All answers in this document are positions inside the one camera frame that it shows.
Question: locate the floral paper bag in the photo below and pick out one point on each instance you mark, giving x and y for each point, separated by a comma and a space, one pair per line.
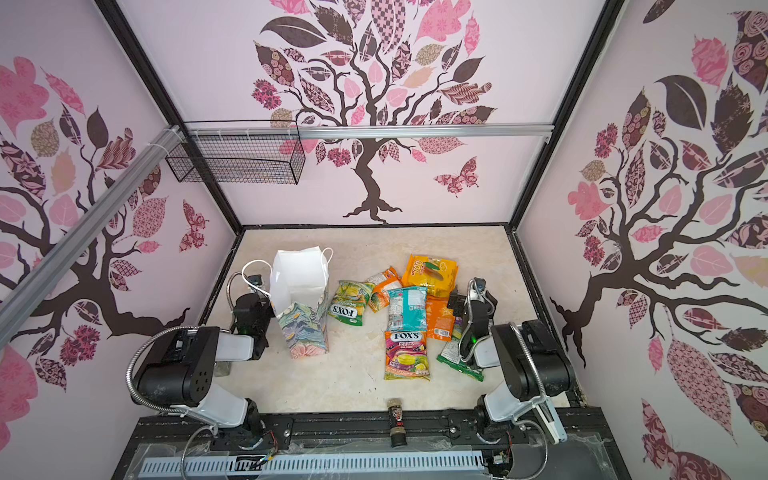
298, 285

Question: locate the Fox's fruits candy bag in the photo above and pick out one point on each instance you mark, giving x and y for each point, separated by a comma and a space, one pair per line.
406, 356

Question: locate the green Fox's mango tea bag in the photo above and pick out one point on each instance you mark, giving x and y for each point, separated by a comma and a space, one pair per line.
350, 301

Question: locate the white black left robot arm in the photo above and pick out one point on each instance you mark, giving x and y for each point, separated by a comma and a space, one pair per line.
210, 403

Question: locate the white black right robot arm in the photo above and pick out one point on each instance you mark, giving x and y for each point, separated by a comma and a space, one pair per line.
501, 349

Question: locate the orange chips bag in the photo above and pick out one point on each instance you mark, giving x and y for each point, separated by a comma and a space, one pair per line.
440, 319

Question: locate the green white snack bag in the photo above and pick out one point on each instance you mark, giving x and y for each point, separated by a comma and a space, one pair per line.
450, 354

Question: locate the yellow orange snack bag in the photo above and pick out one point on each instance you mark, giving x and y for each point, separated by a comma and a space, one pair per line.
437, 275

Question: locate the teal snack bag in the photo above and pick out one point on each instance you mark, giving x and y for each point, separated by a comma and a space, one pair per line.
407, 309

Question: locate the orange snack bag with label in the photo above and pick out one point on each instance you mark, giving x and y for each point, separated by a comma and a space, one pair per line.
383, 282

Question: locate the left metal flexible conduit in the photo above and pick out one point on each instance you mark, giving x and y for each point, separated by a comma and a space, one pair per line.
157, 372

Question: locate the small brown black bottle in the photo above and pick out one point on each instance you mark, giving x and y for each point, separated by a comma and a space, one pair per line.
397, 431

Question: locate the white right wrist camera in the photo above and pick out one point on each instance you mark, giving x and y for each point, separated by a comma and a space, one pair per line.
476, 289

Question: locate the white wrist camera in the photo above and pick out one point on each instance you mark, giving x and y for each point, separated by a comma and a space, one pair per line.
476, 289
255, 284

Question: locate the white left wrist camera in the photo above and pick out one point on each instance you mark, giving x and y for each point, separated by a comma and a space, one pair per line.
255, 284

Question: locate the black wire basket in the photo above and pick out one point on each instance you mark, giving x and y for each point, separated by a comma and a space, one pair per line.
258, 152

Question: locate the white slotted cable duct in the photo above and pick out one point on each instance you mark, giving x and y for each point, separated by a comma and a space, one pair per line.
215, 467

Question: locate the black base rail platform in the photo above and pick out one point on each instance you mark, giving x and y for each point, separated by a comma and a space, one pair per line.
589, 452

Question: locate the aluminium rail back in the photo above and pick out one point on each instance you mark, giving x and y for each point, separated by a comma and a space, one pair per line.
378, 132

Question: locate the aluminium rail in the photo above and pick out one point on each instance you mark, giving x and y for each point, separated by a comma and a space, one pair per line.
18, 307
378, 132

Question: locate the aluminium rail left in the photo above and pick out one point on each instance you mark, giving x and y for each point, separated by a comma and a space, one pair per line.
18, 307

